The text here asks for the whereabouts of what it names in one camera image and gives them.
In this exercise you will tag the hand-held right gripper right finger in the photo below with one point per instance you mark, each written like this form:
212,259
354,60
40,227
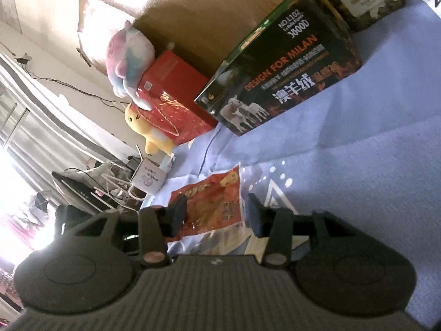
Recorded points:
255,215

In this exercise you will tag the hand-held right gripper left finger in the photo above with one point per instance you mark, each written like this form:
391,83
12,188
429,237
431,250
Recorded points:
178,215

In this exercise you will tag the red snack packet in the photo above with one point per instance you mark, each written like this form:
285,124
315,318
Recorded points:
210,203

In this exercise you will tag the white mug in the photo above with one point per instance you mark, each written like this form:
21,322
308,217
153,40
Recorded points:
148,177

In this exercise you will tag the yellow plush toy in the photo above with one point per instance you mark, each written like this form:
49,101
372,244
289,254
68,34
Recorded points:
151,134

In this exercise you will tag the red gift bag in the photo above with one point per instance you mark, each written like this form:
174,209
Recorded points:
172,93

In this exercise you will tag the blue printed blanket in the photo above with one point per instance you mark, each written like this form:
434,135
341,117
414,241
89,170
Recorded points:
361,144

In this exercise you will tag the dark printed box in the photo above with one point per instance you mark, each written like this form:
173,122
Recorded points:
282,72

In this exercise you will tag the pastel plush toy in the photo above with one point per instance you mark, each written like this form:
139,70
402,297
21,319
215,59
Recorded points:
127,58

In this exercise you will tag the grey curtain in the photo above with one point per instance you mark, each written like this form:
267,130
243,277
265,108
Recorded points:
31,110

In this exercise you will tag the brown cardboard board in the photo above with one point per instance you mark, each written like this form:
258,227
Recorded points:
172,13

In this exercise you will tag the dark floral box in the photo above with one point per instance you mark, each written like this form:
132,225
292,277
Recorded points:
365,0

